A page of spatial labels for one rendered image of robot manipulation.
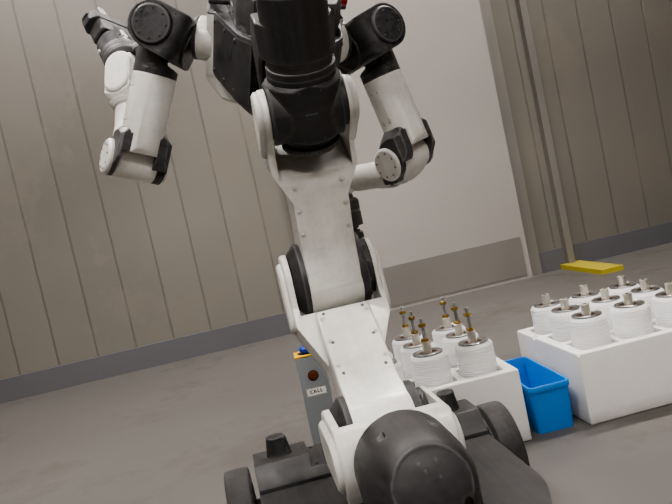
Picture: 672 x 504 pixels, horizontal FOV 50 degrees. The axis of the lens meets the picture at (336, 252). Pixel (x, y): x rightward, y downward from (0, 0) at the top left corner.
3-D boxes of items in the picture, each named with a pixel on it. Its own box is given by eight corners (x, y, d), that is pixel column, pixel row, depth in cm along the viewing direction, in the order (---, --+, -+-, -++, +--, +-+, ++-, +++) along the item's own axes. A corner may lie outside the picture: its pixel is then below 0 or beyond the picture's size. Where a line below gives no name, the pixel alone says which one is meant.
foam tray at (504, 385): (532, 439, 178) (518, 368, 176) (378, 479, 174) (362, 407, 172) (482, 399, 216) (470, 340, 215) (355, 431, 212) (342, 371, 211)
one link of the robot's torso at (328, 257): (384, 313, 144) (362, 86, 119) (297, 334, 141) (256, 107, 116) (364, 272, 156) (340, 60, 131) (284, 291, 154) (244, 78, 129)
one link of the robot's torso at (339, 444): (475, 484, 110) (457, 399, 109) (346, 520, 107) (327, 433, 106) (435, 443, 130) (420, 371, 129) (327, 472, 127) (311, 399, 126)
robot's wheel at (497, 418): (541, 512, 141) (521, 413, 140) (516, 519, 141) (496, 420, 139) (502, 477, 161) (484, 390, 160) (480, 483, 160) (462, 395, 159)
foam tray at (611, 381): (734, 387, 184) (722, 318, 182) (591, 425, 179) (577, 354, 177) (647, 357, 222) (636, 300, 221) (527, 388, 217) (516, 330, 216)
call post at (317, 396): (349, 473, 181) (322, 352, 179) (321, 480, 181) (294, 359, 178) (345, 463, 189) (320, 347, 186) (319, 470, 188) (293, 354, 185)
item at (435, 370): (453, 412, 188) (439, 345, 187) (467, 422, 179) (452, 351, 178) (418, 422, 187) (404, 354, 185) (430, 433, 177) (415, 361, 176)
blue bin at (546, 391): (579, 425, 180) (570, 379, 179) (537, 436, 179) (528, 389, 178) (533, 395, 210) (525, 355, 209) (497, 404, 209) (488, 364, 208)
